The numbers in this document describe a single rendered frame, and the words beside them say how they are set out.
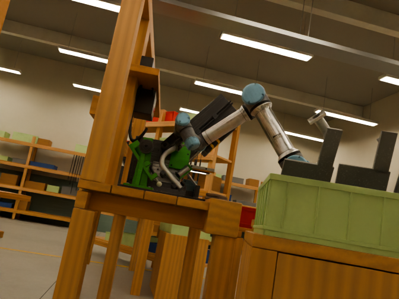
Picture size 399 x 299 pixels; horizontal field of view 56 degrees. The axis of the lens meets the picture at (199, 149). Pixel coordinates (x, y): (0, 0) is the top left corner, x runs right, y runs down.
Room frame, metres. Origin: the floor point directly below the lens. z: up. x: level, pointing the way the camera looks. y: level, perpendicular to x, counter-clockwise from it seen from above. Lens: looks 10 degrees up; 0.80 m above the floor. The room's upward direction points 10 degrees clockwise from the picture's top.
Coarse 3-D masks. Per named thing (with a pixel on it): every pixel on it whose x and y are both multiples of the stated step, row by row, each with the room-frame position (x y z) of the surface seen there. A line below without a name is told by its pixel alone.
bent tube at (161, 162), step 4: (172, 148) 2.20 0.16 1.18; (164, 152) 2.19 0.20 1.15; (168, 152) 2.20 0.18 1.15; (160, 156) 2.19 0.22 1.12; (164, 156) 2.19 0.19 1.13; (160, 160) 2.18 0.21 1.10; (160, 164) 2.17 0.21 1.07; (164, 164) 2.18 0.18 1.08; (164, 168) 2.17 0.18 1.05; (168, 172) 2.16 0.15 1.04; (168, 176) 2.17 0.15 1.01; (172, 176) 2.16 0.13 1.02; (172, 180) 2.16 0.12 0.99; (176, 180) 2.16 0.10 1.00; (176, 184) 2.15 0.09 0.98
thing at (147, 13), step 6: (150, 0) 1.85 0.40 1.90; (144, 6) 1.84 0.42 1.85; (150, 6) 1.90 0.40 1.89; (144, 12) 1.90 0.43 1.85; (150, 12) 1.95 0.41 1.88; (144, 18) 1.97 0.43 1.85; (150, 18) 2.00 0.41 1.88; (150, 24) 2.06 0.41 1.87; (150, 30) 2.11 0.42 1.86; (150, 36) 2.18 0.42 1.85; (150, 42) 2.26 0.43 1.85; (150, 48) 2.35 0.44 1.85; (150, 54) 2.44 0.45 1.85
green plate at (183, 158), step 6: (180, 150) 2.24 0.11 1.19; (186, 150) 2.25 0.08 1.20; (174, 156) 2.23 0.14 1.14; (180, 156) 2.24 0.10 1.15; (186, 156) 2.24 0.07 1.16; (174, 162) 2.22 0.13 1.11; (180, 162) 2.23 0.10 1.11; (186, 162) 2.23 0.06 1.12; (174, 168) 2.22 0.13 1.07; (180, 168) 2.22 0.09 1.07
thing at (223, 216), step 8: (208, 200) 1.68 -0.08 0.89; (216, 200) 1.61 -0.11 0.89; (224, 200) 1.62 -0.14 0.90; (208, 208) 1.62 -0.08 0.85; (216, 208) 1.62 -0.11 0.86; (224, 208) 1.62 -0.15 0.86; (232, 208) 1.62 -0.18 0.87; (240, 208) 1.62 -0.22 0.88; (208, 216) 1.61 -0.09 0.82; (216, 216) 1.62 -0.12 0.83; (224, 216) 1.62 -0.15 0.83; (232, 216) 1.62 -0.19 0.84; (208, 224) 1.61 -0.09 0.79; (216, 224) 1.62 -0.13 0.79; (224, 224) 1.62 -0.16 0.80; (232, 224) 1.62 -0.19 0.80; (208, 232) 1.61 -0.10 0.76; (216, 232) 1.62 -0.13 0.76; (224, 232) 1.62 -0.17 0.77; (232, 232) 1.62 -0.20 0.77
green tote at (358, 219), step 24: (264, 192) 1.15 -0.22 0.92; (288, 192) 1.03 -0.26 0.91; (312, 192) 1.02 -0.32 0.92; (336, 192) 1.01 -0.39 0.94; (360, 192) 1.00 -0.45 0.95; (384, 192) 1.00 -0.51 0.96; (264, 216) 1.07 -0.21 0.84; (288, 216) 1.03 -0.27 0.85; (312, 216) 1.02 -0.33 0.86; (336, 216) 1.01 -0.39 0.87; (360, 216) 1.01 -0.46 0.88; (384, 216) 1.00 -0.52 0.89; (312, 240) 1.02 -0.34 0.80; (336, 240) 1.01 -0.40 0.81; (360, 240) 1.01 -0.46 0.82; (384, 240) 1.00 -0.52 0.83
